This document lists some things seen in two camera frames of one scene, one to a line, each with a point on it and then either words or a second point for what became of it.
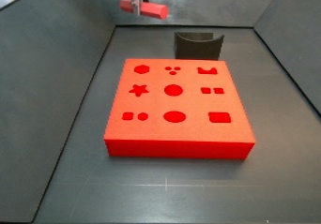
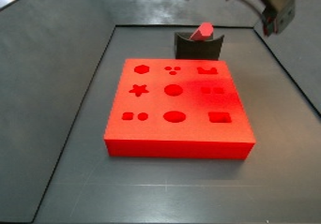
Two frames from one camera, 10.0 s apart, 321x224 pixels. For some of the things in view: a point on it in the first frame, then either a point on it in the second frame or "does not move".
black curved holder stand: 197,45 does not move
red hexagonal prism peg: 149,8 -> 203,32
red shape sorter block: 178,110 does not move
